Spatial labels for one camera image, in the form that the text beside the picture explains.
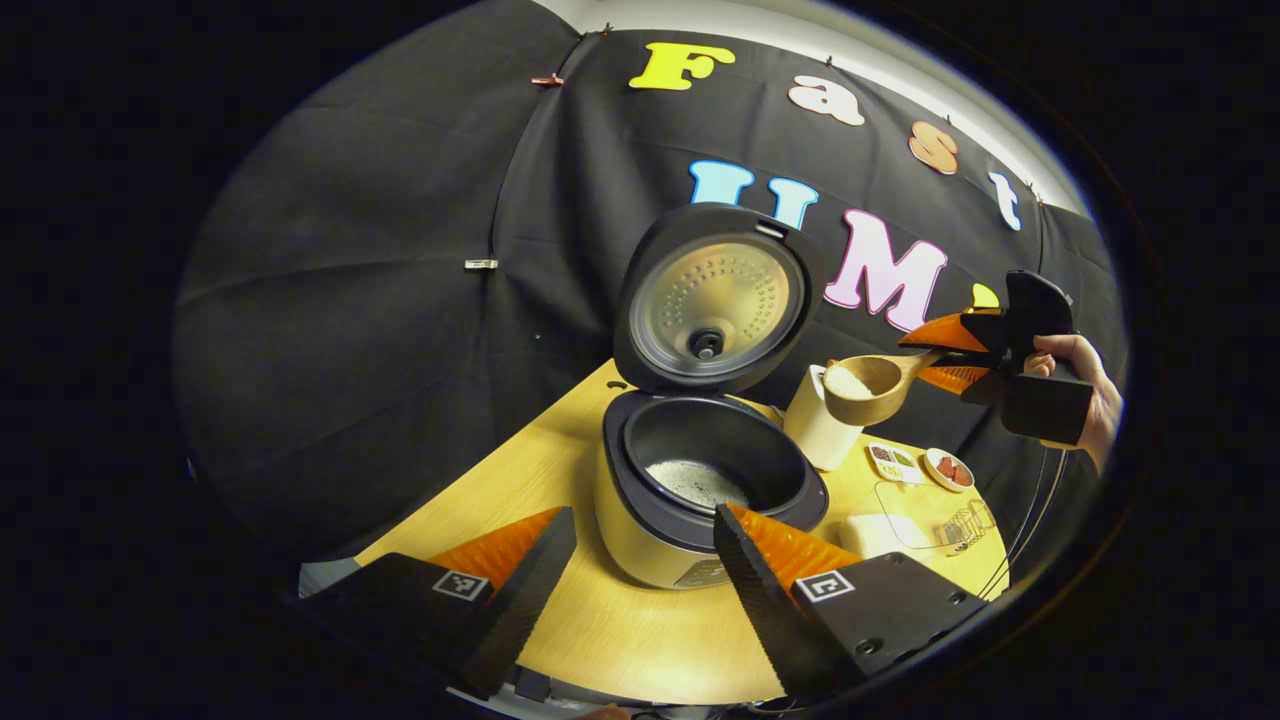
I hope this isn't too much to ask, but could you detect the white rice container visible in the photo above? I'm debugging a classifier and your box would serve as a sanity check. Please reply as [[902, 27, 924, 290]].
[[838, 513, 931, 559]]

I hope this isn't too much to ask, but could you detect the wooden spoon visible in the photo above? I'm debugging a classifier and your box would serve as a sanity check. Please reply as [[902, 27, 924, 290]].
[[822, 350, 946, 428]]

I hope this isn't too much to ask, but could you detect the white round plate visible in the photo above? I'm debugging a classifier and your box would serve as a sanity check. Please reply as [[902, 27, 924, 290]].
[[923, 447, 976, 494]]

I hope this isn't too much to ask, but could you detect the white toaster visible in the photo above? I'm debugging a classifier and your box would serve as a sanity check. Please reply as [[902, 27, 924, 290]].
[[783, 363, 866, 473]]

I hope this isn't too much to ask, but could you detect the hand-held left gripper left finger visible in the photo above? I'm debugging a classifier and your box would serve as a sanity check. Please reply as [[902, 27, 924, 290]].
[[300, 505, 578, 701]]

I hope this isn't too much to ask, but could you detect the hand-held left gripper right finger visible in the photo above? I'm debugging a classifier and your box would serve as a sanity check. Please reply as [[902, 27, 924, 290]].
[[713, 505, 991, 701]]

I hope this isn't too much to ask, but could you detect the white divided bean dish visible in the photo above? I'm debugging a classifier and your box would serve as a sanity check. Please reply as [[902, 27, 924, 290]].
[[866, 441, 924, 486]]

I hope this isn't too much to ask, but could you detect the black cable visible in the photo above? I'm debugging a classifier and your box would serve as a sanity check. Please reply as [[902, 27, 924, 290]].
[[980, 448, 1049, 593], [998, 448, 1071, 601]]

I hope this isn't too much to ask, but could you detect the dark grey rice cooker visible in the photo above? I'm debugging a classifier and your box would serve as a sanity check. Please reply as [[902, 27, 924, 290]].
[[595, 202, 831, 591]]

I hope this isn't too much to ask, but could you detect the white rice portion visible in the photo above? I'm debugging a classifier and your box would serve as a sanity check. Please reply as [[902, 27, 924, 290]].
[[645, 458, 751, 511]]

